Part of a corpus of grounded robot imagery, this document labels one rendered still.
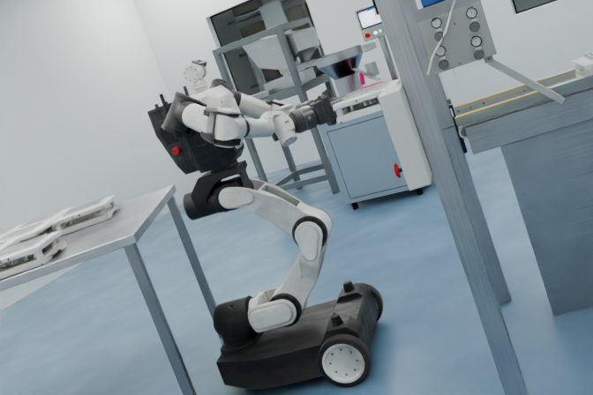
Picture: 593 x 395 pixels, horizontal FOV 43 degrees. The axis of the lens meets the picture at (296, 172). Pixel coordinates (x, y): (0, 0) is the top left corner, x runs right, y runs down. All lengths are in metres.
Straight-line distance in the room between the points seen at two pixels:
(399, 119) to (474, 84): 6.01
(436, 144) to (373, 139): 3.32
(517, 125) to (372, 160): 2.76
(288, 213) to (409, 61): 1.13
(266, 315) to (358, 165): 2.56
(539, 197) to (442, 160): 0.85
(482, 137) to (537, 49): 5.05
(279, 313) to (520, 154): 1.13
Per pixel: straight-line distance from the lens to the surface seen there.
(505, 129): 2.75
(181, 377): 2.95
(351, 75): 5.62
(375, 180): 5.46
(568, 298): 3.00
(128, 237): 2.79
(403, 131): 1.94
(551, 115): 2.76
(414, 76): 2.03
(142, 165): 8.77
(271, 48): 6.46
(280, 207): 2.98
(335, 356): 2.91
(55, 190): 7.78
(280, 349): 3.05
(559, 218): 2.89
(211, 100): 2.89
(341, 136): 5.45
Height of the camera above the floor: 1.24
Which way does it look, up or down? 9 degrees down
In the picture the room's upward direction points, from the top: 20 degrees counter-clockwise
